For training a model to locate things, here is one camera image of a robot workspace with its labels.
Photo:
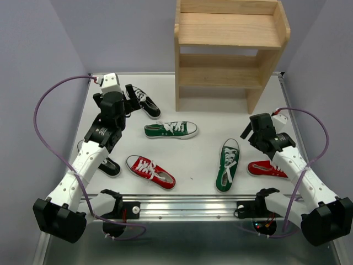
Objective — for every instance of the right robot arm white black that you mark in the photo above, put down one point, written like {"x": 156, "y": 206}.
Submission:
{"x": 315, "y": 209}

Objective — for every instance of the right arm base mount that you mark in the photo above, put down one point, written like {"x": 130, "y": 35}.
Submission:
{"x": 264, "y": 220}

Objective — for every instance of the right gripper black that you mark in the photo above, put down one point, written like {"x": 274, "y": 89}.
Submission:
{"x": 246, "y": 131}

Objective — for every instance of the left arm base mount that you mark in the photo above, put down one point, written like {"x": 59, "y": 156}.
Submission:
{"x": 109, "y": 207}

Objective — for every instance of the wooden shoe shelf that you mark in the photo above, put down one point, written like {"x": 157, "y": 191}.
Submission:
{"x": 258, "y": 25}

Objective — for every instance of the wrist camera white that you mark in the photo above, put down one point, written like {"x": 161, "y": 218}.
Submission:
{"x": 279, "y": 121}
{"x": 110, "y": 83}

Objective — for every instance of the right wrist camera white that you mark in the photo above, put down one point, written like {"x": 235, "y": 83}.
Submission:
{"x": 279, "y": 121}

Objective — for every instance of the green sneaker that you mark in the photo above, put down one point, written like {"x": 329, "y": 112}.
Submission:
{"x": 176, "y": 129}
{"x": 228, "y": 164}

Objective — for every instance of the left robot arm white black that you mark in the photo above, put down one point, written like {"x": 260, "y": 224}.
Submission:
{"x": 62, "y": 214}

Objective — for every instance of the red sneaker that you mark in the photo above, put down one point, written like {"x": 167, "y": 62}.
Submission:
{"x": 145, "y": 168}
{"x": 265, "y": 168}

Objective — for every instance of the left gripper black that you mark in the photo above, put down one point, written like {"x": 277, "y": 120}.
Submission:
{"x": 134, "y": 104}

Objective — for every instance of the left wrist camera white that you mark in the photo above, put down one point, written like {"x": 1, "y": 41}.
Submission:
{"x": 110, "y": 83}

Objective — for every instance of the black sneaker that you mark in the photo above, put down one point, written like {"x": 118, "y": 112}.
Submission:
{"x": 147, "y": 105}
{"x": 110, "y": 165}

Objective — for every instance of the aluminium rail front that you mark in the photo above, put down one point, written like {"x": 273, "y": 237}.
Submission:
{"x": 179, "y": 208}

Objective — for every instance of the black sneaker far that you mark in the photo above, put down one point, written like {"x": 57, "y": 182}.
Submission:
{"x": 147, "y": 105}

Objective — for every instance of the black sneaker near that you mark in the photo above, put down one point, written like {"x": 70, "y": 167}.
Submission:
{"x": 110, "y": 165}

